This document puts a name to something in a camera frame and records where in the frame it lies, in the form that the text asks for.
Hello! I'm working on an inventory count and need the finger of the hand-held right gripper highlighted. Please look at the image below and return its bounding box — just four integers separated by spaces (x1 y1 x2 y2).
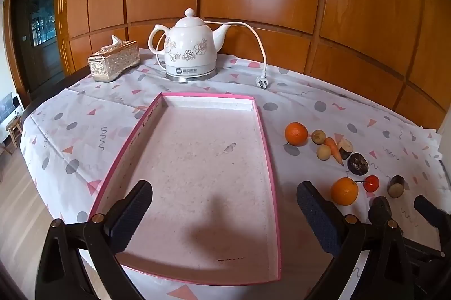
413 194 445 241
368 196 393 225

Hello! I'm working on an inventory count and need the gold ornate tissue box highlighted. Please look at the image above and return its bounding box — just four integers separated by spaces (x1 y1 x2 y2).
87 39 141 82

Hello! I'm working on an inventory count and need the white patterned tablecloth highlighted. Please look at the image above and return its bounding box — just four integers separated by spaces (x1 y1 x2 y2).
19 48 443 300

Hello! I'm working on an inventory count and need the white floral ceramic kettle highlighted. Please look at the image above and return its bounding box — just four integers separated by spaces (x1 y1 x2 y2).
148 8 231 77

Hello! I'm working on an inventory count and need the white power cord with plug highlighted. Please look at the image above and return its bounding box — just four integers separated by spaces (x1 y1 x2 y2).
204 20 270 91

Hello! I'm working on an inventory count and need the small wooden stool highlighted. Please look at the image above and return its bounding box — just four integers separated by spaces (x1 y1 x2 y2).
6 119 22 155

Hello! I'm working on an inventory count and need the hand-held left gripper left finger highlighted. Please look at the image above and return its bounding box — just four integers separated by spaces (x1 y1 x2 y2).
35 179 154 300

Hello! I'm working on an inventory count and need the silver kettle base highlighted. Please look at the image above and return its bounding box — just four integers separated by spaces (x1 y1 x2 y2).
165 69 218 82

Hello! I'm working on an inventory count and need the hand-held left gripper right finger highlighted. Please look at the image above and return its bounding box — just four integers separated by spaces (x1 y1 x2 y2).
296 180 420 300

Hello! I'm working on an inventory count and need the red cherry tomato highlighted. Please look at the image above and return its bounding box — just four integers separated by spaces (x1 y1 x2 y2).
354 175 380 193

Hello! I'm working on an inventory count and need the carrot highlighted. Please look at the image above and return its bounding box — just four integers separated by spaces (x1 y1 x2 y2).
324 137 345 167

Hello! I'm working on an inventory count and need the dark purple round fruit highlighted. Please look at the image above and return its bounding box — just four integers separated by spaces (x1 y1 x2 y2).
347 152 369 176

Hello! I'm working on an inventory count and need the cut eggplant piece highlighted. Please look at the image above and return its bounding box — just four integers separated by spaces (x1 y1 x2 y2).
337 138 354 160
388 175 405 198

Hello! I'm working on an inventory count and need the orange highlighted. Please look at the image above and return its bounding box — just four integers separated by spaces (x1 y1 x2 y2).
330 177 359 206
285 122 309 146

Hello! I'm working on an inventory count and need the pink shallow cardboard box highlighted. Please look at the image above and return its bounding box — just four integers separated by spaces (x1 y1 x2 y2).
88 92 282 286

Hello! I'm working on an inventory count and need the dark wooden door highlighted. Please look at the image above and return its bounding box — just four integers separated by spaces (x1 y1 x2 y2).
10 0 67 93

